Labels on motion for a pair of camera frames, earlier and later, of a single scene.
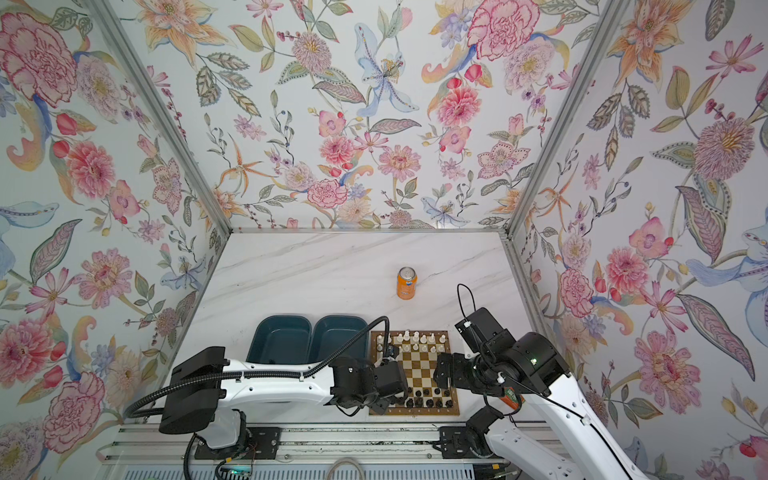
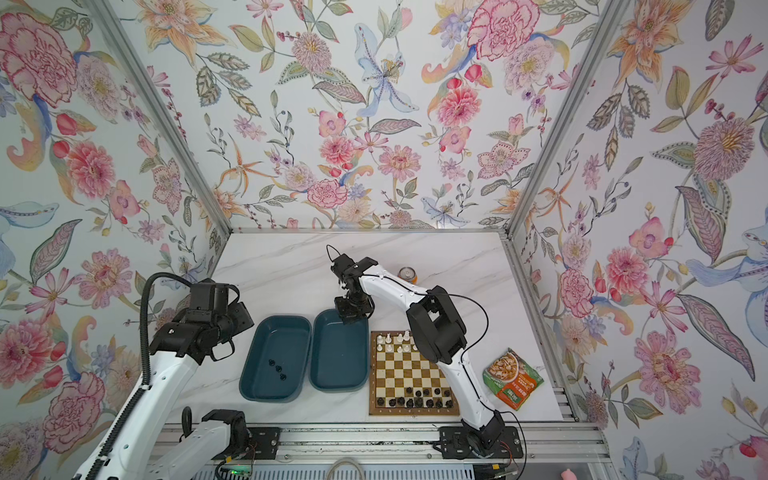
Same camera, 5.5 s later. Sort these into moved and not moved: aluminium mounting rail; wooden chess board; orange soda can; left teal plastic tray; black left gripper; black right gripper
Moved: black right gripper; black left gripper
Not moved: orange soda can; left teal plastic tray; aluminium mounting rail; wooden chess board
